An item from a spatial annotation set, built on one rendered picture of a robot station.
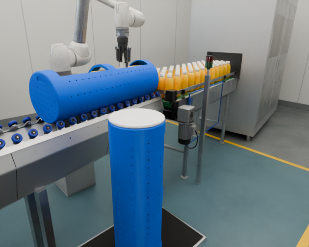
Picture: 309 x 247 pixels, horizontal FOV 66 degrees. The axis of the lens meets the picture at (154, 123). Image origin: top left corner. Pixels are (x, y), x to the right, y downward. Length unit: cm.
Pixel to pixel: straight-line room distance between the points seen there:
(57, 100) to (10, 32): 307
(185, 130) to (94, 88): 91
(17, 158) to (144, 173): 59
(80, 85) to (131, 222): 77
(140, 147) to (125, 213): 39
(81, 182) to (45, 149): 116
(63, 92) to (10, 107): 312
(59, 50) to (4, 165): 114
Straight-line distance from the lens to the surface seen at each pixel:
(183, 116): 196
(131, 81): 162
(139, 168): 113
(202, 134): 226
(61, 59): 210
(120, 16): 168
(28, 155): 128
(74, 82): 134
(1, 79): 428
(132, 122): 109
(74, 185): 240
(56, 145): 133
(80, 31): 219
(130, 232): 138
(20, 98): 438
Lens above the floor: 141
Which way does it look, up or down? 20 degrees down
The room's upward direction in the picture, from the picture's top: 1 degrees clockwise
